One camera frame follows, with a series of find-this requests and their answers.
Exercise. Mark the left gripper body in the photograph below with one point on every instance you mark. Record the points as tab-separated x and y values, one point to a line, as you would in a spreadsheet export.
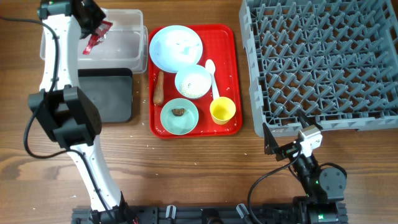
94	14

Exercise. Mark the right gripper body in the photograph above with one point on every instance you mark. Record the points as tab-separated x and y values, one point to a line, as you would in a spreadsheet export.
286	151

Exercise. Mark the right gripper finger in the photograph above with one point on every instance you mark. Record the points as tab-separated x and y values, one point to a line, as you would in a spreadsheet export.
270	144
305	121

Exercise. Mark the red snack wrapper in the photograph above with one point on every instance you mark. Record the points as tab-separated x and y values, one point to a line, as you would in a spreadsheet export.
98	36

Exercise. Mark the green bowl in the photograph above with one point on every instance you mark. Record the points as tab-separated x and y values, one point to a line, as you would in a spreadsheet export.
179	125

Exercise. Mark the brown food scrap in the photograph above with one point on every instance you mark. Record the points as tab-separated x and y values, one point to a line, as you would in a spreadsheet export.
178	111

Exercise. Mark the light blue rice bowl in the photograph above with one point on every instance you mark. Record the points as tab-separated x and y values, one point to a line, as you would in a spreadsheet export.
193	82

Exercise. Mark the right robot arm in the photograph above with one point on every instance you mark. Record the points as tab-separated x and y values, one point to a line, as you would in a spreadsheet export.
324	184

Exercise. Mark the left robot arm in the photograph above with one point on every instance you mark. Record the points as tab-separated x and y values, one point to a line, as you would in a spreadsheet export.
66	114

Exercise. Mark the grey dishwasher rack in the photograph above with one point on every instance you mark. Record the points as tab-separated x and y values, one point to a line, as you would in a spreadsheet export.
334	60

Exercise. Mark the clear plastic bin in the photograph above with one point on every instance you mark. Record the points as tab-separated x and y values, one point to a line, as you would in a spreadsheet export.
124	46

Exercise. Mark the yellow cup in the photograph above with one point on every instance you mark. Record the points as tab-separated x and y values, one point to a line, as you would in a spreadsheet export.
222	109

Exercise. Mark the red serving tray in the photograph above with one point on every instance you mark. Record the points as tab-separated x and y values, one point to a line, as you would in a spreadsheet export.
218	43

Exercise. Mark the black plastic tray bin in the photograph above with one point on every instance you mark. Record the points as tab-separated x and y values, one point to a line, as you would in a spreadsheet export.
110	90

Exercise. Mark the light blue plate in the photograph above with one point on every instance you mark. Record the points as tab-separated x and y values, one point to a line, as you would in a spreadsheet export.
175	47

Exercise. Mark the white plastic spoon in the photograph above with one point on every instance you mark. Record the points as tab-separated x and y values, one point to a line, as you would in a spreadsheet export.
210	67

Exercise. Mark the brown carrot stick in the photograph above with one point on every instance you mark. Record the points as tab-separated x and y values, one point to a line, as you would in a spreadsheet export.
158	97

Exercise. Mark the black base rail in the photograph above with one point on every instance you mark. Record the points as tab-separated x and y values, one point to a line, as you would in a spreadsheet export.
217	214

